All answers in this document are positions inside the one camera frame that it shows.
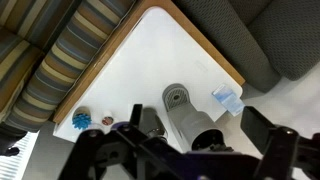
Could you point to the white window blinds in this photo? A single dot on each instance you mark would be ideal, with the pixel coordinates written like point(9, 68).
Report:
point(13, 166)

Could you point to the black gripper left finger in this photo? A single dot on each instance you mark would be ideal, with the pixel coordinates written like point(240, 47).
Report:
point(110, 153)

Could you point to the striped fabric sofa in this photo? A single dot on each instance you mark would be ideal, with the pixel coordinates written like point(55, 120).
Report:
point(50, 50)

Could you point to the blue and yellow packet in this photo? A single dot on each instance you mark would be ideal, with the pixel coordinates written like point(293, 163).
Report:
point(229, 99)

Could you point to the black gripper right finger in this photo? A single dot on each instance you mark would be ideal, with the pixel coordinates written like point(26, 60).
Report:
point(283, 153)

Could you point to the dark grey fabric sofa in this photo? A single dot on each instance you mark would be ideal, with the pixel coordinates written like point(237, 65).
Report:
point(266, 36)

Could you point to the blue spiky ball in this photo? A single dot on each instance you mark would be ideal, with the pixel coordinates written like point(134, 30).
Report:
point(81, 121)

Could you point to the grey coffee machine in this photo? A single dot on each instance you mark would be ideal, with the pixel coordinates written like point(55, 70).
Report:
point(196, 123)

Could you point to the small grey cup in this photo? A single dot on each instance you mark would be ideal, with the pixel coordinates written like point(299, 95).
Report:
point(81, 109)

